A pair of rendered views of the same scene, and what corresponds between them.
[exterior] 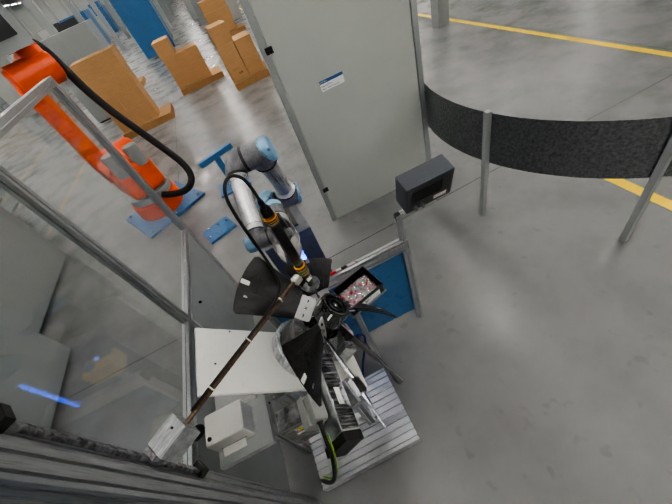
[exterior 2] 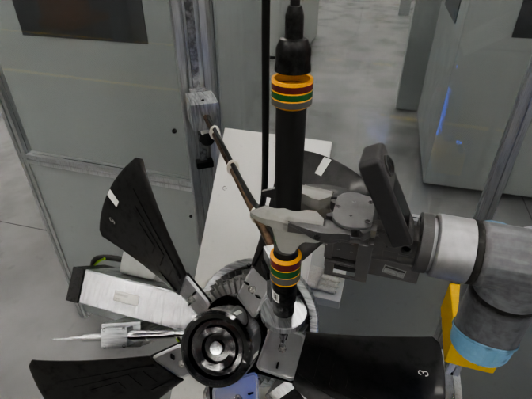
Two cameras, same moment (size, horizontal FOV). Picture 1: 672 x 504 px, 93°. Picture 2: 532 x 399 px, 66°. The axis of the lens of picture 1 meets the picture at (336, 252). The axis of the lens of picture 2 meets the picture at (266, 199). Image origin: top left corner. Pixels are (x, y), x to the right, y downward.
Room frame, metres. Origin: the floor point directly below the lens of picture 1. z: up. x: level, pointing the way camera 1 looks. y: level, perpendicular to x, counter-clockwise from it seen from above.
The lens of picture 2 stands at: (0.92, -0.26, 1.77)
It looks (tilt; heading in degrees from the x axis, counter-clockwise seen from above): 34 degrees down; 110
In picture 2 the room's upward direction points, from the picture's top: straight up
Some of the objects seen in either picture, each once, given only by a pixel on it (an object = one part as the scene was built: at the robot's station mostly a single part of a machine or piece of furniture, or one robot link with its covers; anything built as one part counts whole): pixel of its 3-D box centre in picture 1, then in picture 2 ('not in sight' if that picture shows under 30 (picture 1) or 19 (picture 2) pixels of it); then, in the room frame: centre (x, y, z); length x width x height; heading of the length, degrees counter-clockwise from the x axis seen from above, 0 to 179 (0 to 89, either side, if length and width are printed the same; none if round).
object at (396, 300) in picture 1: (353, 311); not in sight; (1.17, 0.06, 0.45); 0.82 x 0.01 x 0.66; 93
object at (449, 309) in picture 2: not in sight; (469, 327); (1.15, 0.45, 1.02); 0.16 x 0.10 x 0.11; 93
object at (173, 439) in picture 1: (173, 440); (202, 109); (0.42, 0.63, 1.37); 0.10 x 0.07 x 0.08; 128
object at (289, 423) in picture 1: (301, 421); not in sight; (0.56, 0.46, 0.73); 0.15 x 0.09 x 0.22; 93
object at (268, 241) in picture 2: (248, 342); (232, 168); (0.62, 0.38, 1.37); 0.54 x 0.01 x 0.01; 128
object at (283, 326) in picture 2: (305, 279); (282, 288); (0.80, 0.15, 1.32); 0.09 x 0.07 x 0.10; 128
